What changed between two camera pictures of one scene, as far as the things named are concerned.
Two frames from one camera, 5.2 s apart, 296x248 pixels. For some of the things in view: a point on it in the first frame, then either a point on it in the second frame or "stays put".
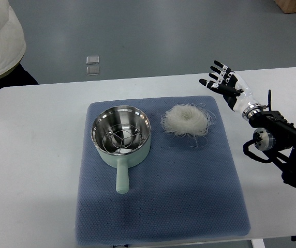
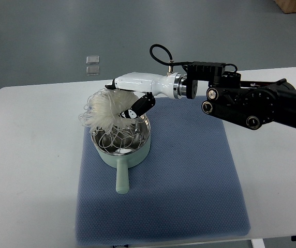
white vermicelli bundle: [192, 120] to [102, 113]
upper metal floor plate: [92, 60] stays put
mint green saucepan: [121, 136] stays put
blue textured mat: [178, 195] stays put
